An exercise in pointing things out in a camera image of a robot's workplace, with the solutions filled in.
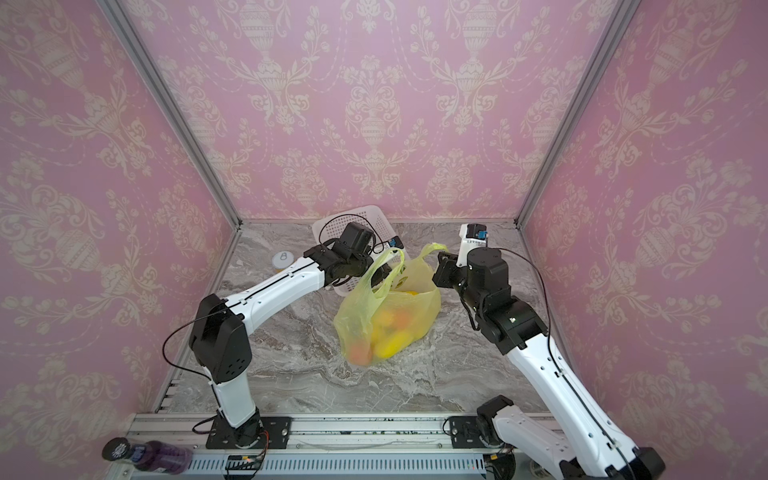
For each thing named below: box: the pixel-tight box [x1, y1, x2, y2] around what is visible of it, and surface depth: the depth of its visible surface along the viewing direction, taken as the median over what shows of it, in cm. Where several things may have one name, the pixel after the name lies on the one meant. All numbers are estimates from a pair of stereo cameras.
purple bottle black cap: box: [102, 437, 193, 474], surface depth 61 cm
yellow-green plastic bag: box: [333, 243, 448, 367], surface depth 77 cm
